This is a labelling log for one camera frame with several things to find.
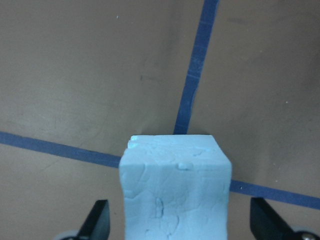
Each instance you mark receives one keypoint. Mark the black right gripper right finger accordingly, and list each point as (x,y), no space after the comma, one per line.
(266,224)

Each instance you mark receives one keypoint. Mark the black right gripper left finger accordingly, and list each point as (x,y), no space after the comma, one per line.
(97,224)

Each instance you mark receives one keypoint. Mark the light blue foam block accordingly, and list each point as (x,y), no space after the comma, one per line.
(175,187)

